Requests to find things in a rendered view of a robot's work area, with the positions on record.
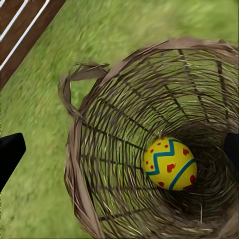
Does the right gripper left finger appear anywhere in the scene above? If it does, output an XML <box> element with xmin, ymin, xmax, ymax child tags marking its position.
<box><xmin>0</xmin><ymin>132</ymin><xmax>26</xmax><ymax>192</ymax></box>

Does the wicker basket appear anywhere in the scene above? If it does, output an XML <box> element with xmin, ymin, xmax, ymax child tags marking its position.
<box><xmin>57</xmin><ymin>35</ymin><xmax>239</xmax><ymax>239</ymax></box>

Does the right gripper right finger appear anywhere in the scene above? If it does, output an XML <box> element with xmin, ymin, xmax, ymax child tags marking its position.
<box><xmin>222</xmin><ymin>132</ymin><xmax>239</xmax><ymax>173</ymax></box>

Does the easter egg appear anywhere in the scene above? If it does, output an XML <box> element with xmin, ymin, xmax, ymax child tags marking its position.
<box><xmin>142</xmin><ymin>137</ymin><xmax>198</xmax><ymax>191</ymax></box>

